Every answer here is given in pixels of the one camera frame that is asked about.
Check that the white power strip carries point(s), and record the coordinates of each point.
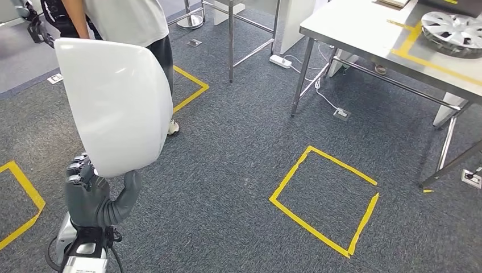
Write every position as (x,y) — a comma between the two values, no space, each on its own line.
(280,61)

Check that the small yellow tape piece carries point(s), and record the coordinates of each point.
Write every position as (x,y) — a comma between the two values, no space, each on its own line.
(428,191)

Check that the steel workbench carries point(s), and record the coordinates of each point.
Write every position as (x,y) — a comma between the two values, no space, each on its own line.
(357,26)

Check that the white curved plastic part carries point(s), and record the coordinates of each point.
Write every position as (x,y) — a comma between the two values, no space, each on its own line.
(116,105)

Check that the chrome stanchion post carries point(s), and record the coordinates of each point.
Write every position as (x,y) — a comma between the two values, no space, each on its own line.
(190,22)

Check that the person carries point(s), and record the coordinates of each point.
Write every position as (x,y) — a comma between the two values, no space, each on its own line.
(124,19)

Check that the silver wheel hubcap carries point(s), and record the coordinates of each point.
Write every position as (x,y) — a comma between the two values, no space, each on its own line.
(452,32)

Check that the floor socket plate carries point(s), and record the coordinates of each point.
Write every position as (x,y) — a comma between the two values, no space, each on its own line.
(342,113)
(471,178)
(194,43)
(55,78)

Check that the cardboard box with white tray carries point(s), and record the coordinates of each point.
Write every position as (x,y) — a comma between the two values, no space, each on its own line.
(393,3)

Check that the black handheld device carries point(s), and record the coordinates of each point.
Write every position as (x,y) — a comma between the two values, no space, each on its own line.
(39,32)

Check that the yellow tape on workbench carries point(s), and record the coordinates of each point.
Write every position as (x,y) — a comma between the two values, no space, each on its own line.
(407,41)

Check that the steel frame table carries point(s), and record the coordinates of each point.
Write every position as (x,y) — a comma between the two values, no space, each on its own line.
(230,45)

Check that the dark grey box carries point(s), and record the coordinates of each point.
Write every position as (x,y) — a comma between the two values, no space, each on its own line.
(436,7)

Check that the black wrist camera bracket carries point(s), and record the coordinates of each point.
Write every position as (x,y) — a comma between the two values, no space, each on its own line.
(90,235)

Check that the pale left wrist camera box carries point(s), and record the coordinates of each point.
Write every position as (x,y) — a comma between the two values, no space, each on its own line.
(84,265)

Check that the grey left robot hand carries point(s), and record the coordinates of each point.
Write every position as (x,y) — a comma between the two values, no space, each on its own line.
(86,203)

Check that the white desk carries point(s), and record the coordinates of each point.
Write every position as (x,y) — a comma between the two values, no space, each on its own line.
(297,22)
(448,109)

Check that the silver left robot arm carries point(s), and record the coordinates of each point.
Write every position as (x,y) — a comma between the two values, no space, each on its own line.
(64,237)

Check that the yellow floor tape rectangle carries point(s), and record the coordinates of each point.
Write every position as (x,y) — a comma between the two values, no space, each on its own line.
(30,188)
(292,171)
(195,80)

